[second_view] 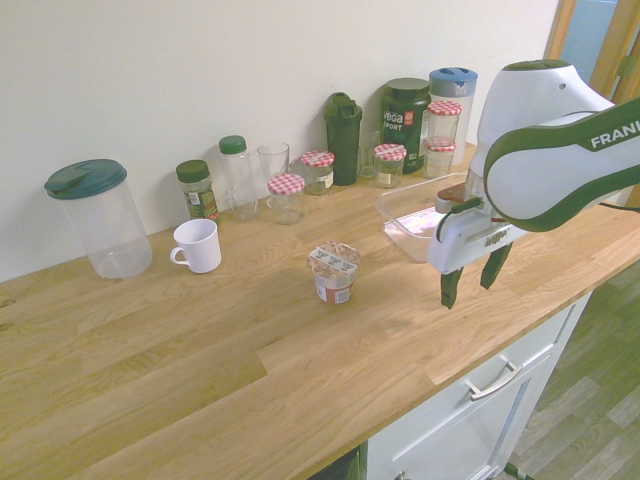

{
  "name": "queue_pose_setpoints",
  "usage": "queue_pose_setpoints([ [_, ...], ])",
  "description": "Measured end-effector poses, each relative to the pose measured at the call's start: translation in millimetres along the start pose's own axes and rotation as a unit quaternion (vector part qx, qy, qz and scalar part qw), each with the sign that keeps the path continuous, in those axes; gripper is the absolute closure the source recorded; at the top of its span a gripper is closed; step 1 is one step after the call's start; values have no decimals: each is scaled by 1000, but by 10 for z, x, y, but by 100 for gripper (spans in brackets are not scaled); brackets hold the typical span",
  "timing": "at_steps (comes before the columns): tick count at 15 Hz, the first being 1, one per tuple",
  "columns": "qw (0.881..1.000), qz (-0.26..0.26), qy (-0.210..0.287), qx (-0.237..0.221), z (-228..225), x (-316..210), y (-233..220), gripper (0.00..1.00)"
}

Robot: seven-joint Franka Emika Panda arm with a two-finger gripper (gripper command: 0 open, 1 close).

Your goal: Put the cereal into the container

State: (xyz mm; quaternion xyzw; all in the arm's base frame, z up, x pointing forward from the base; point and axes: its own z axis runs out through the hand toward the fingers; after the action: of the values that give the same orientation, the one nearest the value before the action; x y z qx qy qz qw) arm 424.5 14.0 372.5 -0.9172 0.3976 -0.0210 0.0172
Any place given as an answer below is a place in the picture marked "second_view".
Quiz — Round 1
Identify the wooden door frame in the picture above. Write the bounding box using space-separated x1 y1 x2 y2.
544 0 640 107

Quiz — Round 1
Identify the small labelled jar gingham lid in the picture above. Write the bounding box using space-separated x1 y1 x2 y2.
373 143 407 190

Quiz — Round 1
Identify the large clear canister teal lid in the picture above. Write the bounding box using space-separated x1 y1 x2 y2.
43 158 154 280

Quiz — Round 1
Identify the white mug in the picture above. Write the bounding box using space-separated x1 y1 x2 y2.
169 218 223 275

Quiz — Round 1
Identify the cereal cup with foil lid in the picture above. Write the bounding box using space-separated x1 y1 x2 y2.
306 239 362 305

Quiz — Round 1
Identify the small clear glass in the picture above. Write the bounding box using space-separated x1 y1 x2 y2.
356 130 382 179

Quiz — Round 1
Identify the clear bottle green cap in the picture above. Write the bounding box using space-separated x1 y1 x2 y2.
218 135 261 222

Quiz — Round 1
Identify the empty jar gingham lid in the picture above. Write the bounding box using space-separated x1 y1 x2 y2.
266 173 306 226
426 100 463 146
423 138 458 180

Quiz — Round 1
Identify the clear plastic rectangular container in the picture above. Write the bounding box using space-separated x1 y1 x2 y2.
374 172 474 265

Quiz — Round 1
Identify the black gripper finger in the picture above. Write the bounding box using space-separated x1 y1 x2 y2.
439 267 465 310
479 242 512 290

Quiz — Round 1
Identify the white cabinet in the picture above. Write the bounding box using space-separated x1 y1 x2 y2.
367 292 594 480

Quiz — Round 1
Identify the dark green shaker bottle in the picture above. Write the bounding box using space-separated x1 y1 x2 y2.
322 91 364 187

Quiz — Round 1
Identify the clear canister blue lid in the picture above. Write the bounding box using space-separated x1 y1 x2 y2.
428 66 479 169

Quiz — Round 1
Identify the spice jar dark green lid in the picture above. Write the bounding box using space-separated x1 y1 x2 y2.
175 159 222 225

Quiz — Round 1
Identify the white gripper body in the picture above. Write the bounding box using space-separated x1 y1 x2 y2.
426 207 514 275

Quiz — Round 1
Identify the dark Vega Sport tub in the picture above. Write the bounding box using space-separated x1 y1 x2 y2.
381 77 432 175

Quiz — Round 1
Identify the metal drawer handle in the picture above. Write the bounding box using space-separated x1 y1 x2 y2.
463 356 524 401

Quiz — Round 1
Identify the tall clear drinking glass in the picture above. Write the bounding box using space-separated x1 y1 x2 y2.
257 141 291 187

